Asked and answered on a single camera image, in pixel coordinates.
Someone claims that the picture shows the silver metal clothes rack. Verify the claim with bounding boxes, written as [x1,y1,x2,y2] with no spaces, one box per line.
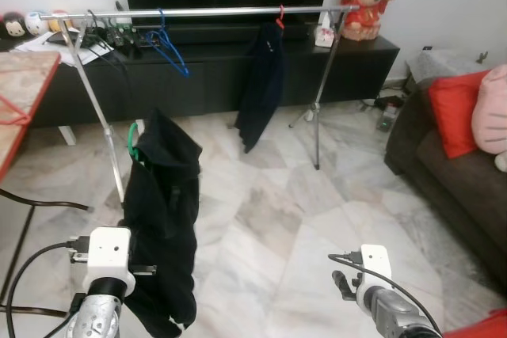
[40,4,359,203]

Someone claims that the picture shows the dark navy shirt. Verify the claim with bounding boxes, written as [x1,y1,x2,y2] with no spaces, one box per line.
[235,21,287,154]

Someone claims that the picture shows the green plastic hanger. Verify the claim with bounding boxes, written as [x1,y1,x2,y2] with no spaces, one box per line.
[127,120,148,166]

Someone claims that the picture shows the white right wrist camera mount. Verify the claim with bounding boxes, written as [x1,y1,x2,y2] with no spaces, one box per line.
[358,245,394,309]

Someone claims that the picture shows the pink cat face cushion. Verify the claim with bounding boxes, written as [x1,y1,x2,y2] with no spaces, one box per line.
[472,65,507,155]

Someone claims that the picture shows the red wire hanger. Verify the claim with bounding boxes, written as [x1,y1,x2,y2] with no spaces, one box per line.
[0,93,32,127]

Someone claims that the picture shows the white head doll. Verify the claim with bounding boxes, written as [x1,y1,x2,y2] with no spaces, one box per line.
[25,10,50,36]

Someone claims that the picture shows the orange head doll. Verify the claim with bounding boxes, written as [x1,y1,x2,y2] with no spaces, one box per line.
[49,9,74,32]

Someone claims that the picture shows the black TV console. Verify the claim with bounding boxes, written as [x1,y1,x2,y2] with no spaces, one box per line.
[30,23,402,147]

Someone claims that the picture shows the blue plastic hanger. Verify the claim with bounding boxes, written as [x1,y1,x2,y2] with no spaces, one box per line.
[145,10,191,78]

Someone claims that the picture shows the black garment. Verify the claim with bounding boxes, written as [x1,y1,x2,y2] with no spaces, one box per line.
[119,108,204,337]

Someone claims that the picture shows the floor power strip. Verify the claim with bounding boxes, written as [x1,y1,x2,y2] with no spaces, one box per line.
[377,103,399,134]

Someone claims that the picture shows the side table with grey cloth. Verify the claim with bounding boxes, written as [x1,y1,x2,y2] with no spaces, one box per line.
[406,47,494,95]

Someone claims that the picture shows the white tissue box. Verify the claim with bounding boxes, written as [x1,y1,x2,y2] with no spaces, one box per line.
[314,12,336,47]

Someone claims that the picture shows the white papers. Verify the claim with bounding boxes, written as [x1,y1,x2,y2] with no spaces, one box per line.
[14,31,113,67]

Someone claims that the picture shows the red cushion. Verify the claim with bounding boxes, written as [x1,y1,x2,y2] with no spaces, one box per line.
[428,69,492,159]

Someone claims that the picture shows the grey fabric sofa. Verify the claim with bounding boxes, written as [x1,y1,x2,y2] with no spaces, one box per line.
[386,77,507,295]

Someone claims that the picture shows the red gold figurine statue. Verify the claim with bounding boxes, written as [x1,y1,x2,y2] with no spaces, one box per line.
[341,0,397,42]

